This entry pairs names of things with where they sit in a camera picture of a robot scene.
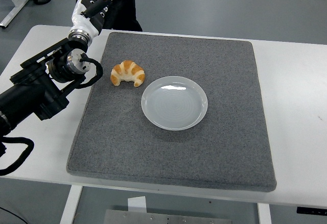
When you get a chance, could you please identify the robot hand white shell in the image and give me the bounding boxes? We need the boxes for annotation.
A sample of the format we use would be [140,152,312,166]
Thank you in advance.
[71,0,122,37]

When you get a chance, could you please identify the croissant bread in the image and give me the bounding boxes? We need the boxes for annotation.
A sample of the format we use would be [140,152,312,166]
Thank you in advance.
[110,60,146,88]

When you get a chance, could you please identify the white round plate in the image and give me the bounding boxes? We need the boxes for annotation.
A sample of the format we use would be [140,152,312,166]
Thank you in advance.
[141,76,208,132]

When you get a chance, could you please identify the grey metal plate with screws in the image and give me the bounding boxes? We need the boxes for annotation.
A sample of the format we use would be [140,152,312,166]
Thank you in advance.
[103,209,233,224]

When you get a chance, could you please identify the person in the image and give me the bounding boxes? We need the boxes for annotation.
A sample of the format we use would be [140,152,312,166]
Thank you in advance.
[72,0,143,32]

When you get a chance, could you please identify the white neighbouring table leg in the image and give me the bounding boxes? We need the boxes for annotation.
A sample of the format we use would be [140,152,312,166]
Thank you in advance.
[0,0,31,29]

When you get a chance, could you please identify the grey felt mat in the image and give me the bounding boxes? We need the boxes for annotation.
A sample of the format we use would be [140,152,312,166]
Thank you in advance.
[66,32,278,193]

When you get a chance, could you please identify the black table control panel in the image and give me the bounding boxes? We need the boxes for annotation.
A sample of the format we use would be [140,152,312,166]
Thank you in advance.
[296,207,327,216]

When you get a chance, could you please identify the black floor cable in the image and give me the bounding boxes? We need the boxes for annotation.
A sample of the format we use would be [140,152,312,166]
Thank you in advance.
[0,205,26,224]

